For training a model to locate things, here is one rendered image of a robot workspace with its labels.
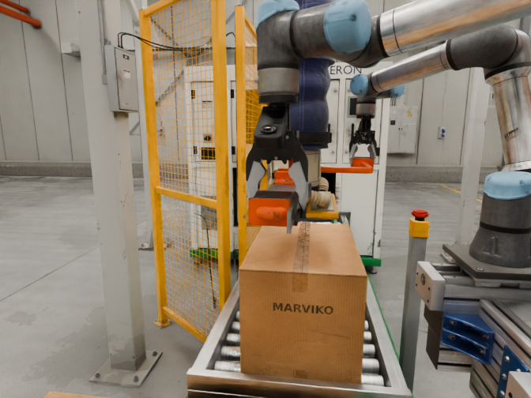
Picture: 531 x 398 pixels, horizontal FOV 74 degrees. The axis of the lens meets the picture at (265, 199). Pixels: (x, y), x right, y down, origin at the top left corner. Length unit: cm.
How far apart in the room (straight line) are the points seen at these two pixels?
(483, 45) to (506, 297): 66
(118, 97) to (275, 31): 133
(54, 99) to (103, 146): 1032
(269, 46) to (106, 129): 142
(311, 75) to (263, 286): 68
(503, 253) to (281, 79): 74
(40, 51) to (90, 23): 1057
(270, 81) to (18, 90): 1248
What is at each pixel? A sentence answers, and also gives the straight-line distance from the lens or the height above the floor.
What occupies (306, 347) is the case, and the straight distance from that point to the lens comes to 124.
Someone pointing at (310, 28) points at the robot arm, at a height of 154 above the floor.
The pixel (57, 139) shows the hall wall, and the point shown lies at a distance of 1228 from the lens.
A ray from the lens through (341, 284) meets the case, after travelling 114.
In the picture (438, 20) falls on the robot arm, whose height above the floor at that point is 155.
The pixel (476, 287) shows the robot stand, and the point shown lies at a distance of 110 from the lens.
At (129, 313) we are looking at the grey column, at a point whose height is 38.
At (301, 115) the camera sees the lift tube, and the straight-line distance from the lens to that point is 113.
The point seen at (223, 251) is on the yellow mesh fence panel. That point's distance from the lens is 188.
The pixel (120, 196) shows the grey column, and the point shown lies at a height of 104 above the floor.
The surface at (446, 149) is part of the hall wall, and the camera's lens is 1046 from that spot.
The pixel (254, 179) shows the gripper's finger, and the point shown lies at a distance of 65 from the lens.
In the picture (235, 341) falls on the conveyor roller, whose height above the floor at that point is 53.
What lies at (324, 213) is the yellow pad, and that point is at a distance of 110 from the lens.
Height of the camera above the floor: 138
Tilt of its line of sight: 11 degrees down
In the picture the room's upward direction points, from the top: straight up
